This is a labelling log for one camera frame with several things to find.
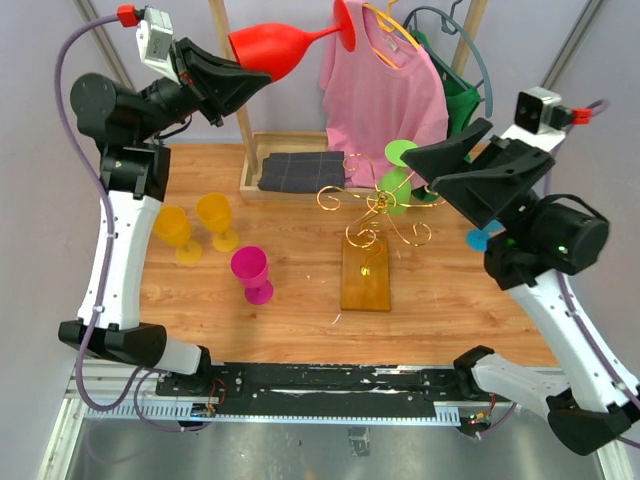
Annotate yellow wine glass front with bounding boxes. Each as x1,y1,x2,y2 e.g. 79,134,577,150
196,193,239,252

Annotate red wine glass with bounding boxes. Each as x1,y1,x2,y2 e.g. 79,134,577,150
228,1,356,82

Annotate yellow wine glass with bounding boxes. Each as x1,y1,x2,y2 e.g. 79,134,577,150
152,206,202,265
196,193,239,252

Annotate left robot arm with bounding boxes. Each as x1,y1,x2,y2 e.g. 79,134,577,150
58,38,272,396

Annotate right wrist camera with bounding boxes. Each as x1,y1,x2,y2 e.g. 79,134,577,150
500,87,594,153

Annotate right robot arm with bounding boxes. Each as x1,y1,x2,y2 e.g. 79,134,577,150
400,119,639,455

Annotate pink t-shirt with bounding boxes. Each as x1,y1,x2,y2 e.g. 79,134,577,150
319,1,448,188

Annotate wooden rack base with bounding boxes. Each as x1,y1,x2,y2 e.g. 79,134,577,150
341,236,391,312

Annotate orange clothes hanger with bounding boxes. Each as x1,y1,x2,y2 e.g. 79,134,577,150
356,2,426,76

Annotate aluminium frame rail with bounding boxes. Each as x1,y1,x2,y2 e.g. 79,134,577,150
73,0,134,89

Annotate white slotted cable duct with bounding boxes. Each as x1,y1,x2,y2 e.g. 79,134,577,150
84,399,462,427

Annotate gold wire glass rack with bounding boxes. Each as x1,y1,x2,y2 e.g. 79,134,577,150
316,153,444,248

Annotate green tank top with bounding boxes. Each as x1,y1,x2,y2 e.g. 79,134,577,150
410,29,482,201

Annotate folded dark grey cloth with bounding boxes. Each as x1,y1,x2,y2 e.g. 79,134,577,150
258,151,345,194

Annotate magenta wine glass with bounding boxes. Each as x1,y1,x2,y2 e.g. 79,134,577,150
230,246,274,305

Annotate wooden clothes rack frame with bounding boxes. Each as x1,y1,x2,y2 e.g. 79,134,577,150
208,0,489,204

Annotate blue wine glass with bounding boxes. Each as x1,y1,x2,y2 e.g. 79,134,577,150
466,220,504,253

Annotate green wine glass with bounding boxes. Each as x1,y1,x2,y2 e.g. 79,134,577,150
378,139,417,216

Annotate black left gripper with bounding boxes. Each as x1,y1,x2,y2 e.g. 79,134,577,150
133,37,271,142

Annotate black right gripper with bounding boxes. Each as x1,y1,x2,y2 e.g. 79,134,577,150
399,118,554,238

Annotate grey clothes hanger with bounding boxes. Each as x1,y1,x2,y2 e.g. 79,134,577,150
403,0,494,118

